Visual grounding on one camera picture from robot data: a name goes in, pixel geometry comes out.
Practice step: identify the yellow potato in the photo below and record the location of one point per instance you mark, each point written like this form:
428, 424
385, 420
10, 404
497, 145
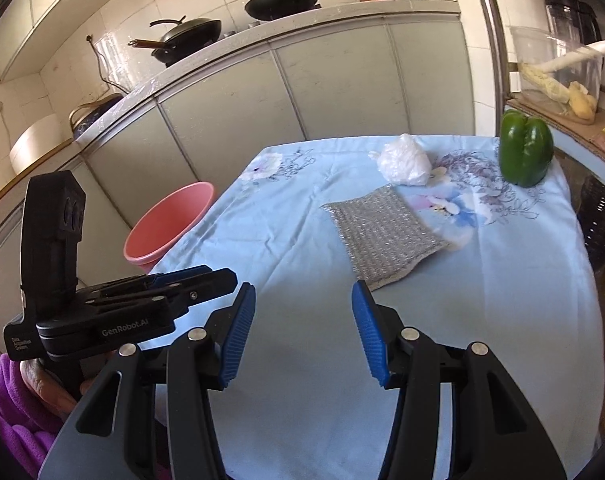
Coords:
582, 102

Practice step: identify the white radish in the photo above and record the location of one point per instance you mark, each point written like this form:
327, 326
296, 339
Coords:
602, 47

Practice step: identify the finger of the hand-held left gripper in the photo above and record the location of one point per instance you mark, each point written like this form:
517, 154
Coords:
207, 285
177, 276

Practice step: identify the corn cob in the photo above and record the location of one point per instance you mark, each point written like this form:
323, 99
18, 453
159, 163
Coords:
537, 80

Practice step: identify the grey kitchen counter cabinet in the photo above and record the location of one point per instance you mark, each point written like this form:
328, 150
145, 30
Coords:
232, 100

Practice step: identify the white plastic bag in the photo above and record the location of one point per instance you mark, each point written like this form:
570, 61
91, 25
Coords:
402, 162

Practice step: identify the black blender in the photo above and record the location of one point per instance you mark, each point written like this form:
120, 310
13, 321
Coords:
569, 12

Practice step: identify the silver mesh scouring cloth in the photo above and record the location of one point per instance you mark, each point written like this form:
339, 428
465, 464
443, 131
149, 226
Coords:
382, 235

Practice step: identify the flat cardboard sheet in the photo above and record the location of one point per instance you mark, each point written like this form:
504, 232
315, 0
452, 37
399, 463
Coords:
602, 140

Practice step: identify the transparent splash guard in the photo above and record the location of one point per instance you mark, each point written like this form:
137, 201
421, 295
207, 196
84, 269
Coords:
113, 67

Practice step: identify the clear plastic container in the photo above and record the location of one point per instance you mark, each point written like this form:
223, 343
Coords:
547, 45

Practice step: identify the black lidded wok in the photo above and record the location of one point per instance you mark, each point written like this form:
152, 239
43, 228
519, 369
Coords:
182, 50

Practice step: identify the wall cabinet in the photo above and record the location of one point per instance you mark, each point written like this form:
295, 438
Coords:
57, 15

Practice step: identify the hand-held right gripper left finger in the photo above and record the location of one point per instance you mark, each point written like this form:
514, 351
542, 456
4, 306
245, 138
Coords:
237, 335

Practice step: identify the white round container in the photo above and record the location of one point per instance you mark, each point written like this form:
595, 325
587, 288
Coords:
37, 145

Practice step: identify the black plastic crate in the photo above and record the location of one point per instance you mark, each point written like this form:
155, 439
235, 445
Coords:
599, 220

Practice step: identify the green bell pepper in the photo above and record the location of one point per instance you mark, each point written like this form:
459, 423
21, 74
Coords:
524, 150

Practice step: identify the dark wok lid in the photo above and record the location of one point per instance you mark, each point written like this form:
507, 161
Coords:
192, 30

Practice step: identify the pink plastic bucket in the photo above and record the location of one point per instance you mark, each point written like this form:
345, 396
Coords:
157, 240

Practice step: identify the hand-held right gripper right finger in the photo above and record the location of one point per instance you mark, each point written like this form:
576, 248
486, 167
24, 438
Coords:
370, 335

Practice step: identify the blue floral tablecloth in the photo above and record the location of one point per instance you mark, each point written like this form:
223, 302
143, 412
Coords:
292, 260

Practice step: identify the gas stove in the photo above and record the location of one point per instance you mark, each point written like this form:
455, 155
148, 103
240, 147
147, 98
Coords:
252, 25

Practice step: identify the person's left hand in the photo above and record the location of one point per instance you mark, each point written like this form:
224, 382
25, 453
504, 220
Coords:
45, 385

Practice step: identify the person's left forearm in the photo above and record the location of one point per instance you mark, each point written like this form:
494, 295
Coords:
7, 410

